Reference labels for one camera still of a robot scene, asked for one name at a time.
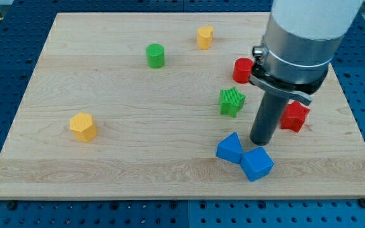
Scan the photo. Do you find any green cylinder block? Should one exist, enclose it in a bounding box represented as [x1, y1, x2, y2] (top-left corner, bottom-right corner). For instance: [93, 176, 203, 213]
[146, 43, 165, 68]

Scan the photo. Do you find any yellow hexagon block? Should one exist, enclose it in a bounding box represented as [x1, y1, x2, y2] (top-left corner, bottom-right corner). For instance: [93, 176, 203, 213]
[70, 113, 98, 143]

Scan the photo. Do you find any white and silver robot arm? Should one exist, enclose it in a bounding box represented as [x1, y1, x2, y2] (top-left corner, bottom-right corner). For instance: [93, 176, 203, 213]
[250, 0, 363, 106]

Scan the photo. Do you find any blue triangle block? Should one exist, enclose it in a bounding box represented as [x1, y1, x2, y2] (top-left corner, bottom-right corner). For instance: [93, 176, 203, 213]
[215, 132, 243, 164]

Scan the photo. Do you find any blue cube block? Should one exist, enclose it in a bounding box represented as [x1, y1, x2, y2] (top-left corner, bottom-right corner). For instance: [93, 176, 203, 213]
[240, 147, 274, 182]

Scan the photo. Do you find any light wooden board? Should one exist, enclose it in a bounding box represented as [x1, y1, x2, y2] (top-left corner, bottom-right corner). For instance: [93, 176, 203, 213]
[0, 13, 365, 201]

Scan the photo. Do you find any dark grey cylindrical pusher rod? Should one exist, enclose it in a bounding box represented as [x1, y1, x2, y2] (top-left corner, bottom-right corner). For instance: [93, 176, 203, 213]
[250, 92, 289, 146]

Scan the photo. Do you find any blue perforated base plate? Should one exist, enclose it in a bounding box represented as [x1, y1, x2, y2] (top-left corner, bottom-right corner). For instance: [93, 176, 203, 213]
[0, 1, 365, 227]

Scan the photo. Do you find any red star block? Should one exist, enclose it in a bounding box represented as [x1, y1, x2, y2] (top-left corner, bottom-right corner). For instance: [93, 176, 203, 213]
[280, 101, 310, 132]

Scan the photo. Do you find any green star block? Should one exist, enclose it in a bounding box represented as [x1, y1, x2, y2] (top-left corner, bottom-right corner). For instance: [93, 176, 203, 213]
[219, 87, 246, 118]

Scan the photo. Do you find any red cylinder block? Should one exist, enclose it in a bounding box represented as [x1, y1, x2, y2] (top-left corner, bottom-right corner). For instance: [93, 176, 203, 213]
[233, 58, 253, 84]

